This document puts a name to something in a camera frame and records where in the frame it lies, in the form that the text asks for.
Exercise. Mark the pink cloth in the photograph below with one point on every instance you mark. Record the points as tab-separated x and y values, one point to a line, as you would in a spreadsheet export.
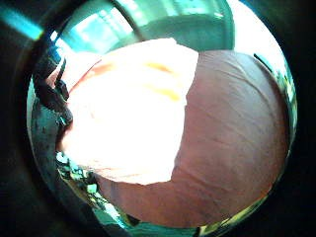
204	138

